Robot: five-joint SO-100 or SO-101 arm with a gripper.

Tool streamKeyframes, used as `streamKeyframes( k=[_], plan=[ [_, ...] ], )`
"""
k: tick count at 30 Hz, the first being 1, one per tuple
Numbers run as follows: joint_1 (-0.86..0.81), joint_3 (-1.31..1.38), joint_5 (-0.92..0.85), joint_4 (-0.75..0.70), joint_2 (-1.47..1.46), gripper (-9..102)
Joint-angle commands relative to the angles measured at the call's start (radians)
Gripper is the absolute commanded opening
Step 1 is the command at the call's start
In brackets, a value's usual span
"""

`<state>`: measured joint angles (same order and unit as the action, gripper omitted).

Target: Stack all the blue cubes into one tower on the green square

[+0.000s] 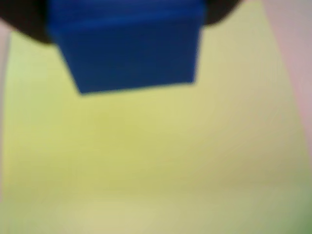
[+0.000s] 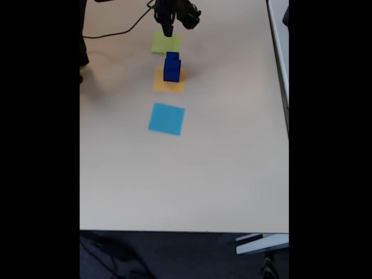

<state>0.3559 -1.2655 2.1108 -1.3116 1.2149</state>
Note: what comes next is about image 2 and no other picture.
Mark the green paper square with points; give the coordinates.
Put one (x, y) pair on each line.
(162, 45)

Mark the orange paper square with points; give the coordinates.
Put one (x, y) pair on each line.
(162, 87)

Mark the light blue paper square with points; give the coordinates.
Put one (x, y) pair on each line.
(167, 119)

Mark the medium blue cube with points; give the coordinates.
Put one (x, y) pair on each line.
(170, 55)

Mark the large blue cube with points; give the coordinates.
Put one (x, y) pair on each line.
(171, 76)

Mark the white neighbouring table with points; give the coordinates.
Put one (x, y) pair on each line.
(280, 43)

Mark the dark blue chair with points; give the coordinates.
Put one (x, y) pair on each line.
(286, 16)

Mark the white table leg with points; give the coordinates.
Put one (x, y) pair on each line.
(261, 245)

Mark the black camera box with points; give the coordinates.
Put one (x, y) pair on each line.
(190, 16)

